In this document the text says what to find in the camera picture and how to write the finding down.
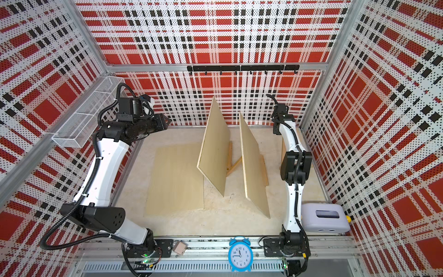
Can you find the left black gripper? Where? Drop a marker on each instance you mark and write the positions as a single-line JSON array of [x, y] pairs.
[[160, 120]]

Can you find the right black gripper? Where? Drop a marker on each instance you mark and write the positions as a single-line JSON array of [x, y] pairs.
[[276, 131]]

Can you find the wooden board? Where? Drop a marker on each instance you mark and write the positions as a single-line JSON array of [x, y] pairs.
[[255, 190], [216, 134], [176, 184]]

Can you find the small wooden easel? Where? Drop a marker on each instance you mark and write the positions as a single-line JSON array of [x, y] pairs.
[[283, 152]]

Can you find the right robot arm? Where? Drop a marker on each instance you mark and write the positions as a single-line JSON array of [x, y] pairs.
[[294, 171]]

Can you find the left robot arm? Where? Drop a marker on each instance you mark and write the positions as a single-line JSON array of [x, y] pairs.
[[91, 207]]

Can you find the right wooden easel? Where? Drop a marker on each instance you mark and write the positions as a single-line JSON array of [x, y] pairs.
[[264, 171]]

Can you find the lavender toaster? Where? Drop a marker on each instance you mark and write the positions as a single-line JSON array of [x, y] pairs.
[[324, 218]]

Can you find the small brown square block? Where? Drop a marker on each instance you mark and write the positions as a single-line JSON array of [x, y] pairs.
[[180, 248]]

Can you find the blue alarm clock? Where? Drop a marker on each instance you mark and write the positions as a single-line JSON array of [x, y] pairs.
[[240, 255]]

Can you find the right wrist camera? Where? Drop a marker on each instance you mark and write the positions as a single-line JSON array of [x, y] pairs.
[[280, 110]]

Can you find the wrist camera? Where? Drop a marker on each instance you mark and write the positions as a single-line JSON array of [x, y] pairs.
[[134, 109], [280, 110]]

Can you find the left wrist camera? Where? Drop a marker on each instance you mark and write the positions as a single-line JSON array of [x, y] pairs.
[[134, 109]]

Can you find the black hook rail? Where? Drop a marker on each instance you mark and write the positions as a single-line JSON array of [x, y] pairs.
[[243, 68]]

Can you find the white wire mesh basket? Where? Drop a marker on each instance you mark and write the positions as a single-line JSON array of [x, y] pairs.
[[78, 128]]

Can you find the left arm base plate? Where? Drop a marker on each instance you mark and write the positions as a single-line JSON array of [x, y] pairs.
[[162, 247]]

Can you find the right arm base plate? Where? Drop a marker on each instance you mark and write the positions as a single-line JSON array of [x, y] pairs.
[[274, 247]]

